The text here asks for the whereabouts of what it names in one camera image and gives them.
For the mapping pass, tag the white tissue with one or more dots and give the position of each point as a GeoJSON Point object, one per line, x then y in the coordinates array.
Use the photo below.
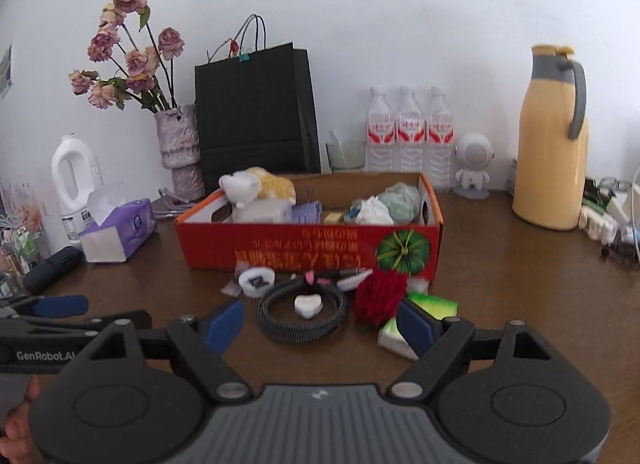
{"type": "Point", "coordinates": [373, 212]}

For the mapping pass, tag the right water bottle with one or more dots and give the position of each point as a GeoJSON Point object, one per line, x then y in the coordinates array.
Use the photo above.
{"type": "Point", "coordinates": [440, 140]}

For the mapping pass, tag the yellow eraser block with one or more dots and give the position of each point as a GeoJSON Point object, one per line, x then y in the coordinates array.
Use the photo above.
{"type": "Point", "coordinates": [333, 218]}

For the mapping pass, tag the purple textured vase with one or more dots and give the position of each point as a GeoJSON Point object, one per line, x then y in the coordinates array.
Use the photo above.
{"type": "Point", "coordinates": [177, 134]}

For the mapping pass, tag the left water bottle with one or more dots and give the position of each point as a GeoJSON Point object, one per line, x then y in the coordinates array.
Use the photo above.
{"type": "Point", "coordinates": [381, 133]}

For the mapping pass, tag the middle water bottle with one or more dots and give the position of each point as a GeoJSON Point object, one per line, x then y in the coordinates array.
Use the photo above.
{"type": "Point", "coordinates": [411, 131]}

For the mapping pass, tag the white robot speaker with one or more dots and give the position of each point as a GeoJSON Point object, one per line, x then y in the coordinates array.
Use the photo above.
{"type": "Point", "coordinates": [474, 153]}

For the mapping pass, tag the yellow thermos jug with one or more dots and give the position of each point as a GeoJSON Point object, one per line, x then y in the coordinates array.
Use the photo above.
{"type": "Point", "coordinates": [552, 141]}

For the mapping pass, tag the white detergent bottle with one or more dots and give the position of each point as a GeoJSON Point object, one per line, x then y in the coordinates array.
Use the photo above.
{"type": "Point", "coordinates": [75, 172]}

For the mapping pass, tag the dried pink flowers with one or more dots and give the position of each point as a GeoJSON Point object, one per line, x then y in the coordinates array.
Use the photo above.
{"type": "Point", "coordinates": [143, 60]}

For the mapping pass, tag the hamster plush toy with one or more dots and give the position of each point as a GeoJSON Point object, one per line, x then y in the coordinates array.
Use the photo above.
{"type": "Point", "coordinates": [255, 183]}

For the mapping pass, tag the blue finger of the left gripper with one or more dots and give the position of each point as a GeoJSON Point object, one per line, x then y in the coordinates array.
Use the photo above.
{"type": "Point", "coordinates": [43, 307]}

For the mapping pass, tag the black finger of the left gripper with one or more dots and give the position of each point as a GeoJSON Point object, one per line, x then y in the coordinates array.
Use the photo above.
{"type": "Point", "coordinates": [140, 319]}

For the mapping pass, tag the glass cup with straw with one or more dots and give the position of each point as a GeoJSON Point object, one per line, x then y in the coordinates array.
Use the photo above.
{"type": "Point", "coordinates": [345, 155]}

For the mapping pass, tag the person's left hand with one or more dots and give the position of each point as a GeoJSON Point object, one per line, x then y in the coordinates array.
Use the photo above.
{"type": "Point", "coordinates": [16, 443]}

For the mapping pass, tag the black glasses case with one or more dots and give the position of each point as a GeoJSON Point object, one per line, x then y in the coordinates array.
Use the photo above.
{"type": "Point", "coordinates": [53, 269]}

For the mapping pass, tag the purple tissue pack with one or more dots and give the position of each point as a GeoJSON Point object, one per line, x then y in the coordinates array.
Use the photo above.
{"type": "Point", "coordinates": [119, 227]}

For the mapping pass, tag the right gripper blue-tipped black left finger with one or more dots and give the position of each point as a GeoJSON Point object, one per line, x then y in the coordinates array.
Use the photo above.
{"type": "Point", "coordinates": [197, 349]}

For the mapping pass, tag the water bottle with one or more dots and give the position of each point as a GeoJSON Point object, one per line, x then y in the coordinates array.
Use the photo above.
{"type": "Point", "coordinates": [381, 133]}
{"type": "Point", "coordinates": [440, 140]}
{"type": "Point", "coordinates": [411, 131]}

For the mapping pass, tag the green tissue packet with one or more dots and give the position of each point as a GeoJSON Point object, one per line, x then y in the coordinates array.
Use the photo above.
{"type": "Point", "coordinates": [416, 334]}

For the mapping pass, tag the purple knit pouch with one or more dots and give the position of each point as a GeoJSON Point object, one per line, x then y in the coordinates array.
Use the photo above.
{"type": "Point", "coordinates": [308, 212]}

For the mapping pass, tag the red cardboard box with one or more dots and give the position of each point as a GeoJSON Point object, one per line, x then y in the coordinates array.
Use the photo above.
{"type": "Point", "coordinates": [209, 240]}

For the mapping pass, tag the white power strip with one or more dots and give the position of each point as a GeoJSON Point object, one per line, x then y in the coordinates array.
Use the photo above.
{"type": "Point", "coordinates": [599, 227]}

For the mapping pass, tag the black paper bag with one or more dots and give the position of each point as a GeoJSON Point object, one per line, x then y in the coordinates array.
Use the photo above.
{"type": "Point", "coordinates": [256, 107]}

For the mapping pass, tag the green plastic wrap ball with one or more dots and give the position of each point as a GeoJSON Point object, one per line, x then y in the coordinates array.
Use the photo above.
{"type": "Point", "coordinates": [403, 202]}

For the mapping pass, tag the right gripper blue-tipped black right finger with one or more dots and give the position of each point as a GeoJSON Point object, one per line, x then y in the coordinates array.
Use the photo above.
{"type": "Point", "coordinates": [440, 346]}

